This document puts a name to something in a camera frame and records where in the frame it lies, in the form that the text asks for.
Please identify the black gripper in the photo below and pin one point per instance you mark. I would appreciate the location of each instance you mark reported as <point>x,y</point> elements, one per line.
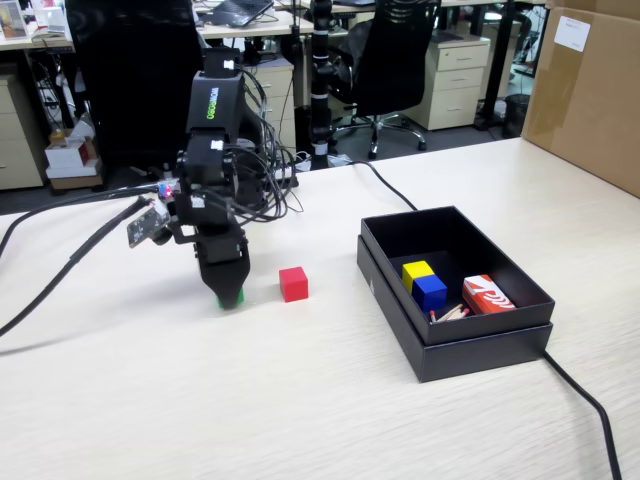
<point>215,235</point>

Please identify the green cube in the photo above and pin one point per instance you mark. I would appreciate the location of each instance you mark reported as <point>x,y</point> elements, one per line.
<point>242,296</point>

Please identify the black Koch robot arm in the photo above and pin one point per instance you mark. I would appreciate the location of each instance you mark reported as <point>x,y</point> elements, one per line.
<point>212,105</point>

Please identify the red cube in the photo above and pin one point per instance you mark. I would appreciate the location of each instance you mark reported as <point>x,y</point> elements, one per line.
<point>294,286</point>

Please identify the yellow cube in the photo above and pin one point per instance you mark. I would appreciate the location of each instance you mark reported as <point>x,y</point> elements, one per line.
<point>417,271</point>

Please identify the blue cube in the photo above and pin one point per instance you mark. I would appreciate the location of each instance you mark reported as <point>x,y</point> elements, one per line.
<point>430,295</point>

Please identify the controller board with red light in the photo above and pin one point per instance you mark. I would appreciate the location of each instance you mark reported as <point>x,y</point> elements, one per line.
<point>166,190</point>

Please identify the white cardboard box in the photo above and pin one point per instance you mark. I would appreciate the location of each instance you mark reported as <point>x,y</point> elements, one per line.
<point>65,157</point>

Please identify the wooden matchstick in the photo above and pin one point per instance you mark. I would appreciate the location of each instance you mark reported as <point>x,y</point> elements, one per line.
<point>452,310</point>
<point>431,314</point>
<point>457,314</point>

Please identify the black high-back office chair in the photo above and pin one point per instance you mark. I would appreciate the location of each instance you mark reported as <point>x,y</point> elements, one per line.
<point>135,90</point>

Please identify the black pole with white bands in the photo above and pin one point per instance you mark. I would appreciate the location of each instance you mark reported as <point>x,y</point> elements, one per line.
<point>320,75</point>

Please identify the beige drawer cabinet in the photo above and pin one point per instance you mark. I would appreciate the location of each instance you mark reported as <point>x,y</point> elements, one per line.
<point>17,145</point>

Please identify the black cardboard box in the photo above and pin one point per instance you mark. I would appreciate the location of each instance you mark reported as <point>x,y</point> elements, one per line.
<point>480,327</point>

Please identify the orange and white matchbox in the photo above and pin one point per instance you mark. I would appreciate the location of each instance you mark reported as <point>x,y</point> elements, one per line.
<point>487,297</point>

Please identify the black open box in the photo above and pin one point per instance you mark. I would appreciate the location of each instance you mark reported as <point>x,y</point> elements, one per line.
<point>480,357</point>

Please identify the black laptop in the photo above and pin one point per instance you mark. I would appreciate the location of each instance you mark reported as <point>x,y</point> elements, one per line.
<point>240,10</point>

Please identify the black mesh office chair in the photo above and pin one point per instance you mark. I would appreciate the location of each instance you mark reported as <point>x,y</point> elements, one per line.
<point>395,60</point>

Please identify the beige office desk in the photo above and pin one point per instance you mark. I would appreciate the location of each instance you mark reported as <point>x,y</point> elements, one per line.
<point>15,42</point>

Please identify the black mesh waste bin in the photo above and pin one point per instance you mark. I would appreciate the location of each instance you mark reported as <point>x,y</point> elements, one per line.
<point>515,117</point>

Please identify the clear photo card stand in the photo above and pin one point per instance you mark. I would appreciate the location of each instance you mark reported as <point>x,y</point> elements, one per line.
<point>12,20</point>

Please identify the large brown cardboard box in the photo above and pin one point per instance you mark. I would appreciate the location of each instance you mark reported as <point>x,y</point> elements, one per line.
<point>590,100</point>

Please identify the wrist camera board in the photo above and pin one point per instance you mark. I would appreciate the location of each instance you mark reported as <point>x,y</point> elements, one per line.
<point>145,227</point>

